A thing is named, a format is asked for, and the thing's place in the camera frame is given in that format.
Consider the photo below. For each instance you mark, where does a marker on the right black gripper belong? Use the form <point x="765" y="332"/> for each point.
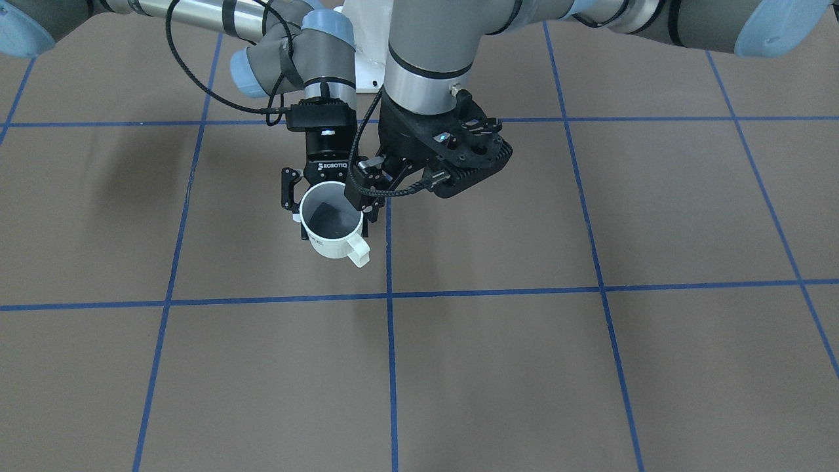
<point x="327" y="156"/>

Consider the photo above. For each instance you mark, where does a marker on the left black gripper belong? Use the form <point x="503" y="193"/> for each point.
<point x="401" y="135"/>

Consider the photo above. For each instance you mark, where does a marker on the white ceramic mug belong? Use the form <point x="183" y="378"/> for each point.
<point x="332" y="224"/>

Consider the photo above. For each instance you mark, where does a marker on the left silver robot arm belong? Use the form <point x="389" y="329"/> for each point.
<point x="433" y="45"/>

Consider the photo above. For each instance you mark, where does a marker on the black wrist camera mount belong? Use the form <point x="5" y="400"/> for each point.
<point x="467" y="147"/>

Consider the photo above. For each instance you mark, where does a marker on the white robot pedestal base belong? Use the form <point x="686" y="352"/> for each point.
<point x="371" y="23"/>

